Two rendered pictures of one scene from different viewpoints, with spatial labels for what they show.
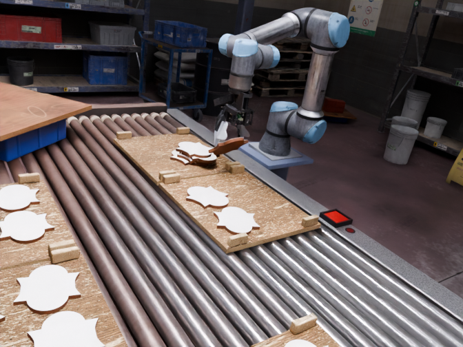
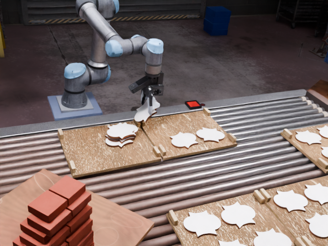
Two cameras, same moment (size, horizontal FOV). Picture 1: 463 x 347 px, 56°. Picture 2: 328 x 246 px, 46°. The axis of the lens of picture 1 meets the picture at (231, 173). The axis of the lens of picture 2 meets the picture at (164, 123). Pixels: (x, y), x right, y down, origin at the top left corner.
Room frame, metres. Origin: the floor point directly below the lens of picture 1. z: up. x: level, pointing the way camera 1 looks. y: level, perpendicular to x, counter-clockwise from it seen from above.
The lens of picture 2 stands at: (1.02, 1.65, 2.01)
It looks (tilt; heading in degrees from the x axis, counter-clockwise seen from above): 31 degrees down; 281
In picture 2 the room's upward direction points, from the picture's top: 6 degrees clockwise
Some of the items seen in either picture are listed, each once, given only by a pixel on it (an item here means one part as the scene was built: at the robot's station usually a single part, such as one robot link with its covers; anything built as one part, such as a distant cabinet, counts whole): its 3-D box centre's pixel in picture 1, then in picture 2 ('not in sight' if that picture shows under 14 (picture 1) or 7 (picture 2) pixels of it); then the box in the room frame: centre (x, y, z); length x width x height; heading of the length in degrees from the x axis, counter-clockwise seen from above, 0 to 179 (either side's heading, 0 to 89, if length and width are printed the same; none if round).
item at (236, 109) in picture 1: (238, 106); (153, 83); (1.41, 0.01, 1.19); 0.09 x 0.08 x 0.12; 38
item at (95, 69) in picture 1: (105, 67); not in sight; (5.61, 1.84, 0.32); 0.50 x 0.41 x 0.37; 123
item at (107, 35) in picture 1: (111, 34); not in sight; (5.62, 1.75, 0.76); 0.50 x 0.36 x 0.24; 133
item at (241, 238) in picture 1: (238, 239); (232, 137); (0.99, -0.04, 0.95); 0.06 x 0.02 x 0.03; 128
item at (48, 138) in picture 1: (5, 127); not in sight; (1.47, 0.85, 0.97); 0.31 x 0.31 x 0.10; 75
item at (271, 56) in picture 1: (259, 56); (138, 45); (1.50, -0.03, 1.35); 0.11 x 0.11 x 0.08; 52
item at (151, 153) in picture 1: (176, 155); (107, 146); (1.55, 0.22, 0.93); 0.41 x 0.35 x 0.02; 37
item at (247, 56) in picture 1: (244, 58); (153, 51); (1.41, 0.01, 1.35); 0.09 x 0.08 x 0.11; 142
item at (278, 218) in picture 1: (236, 204); (185, 133); (1.22, -0.03, 0.93); 0.41 x 0.35 x 0.02; 38
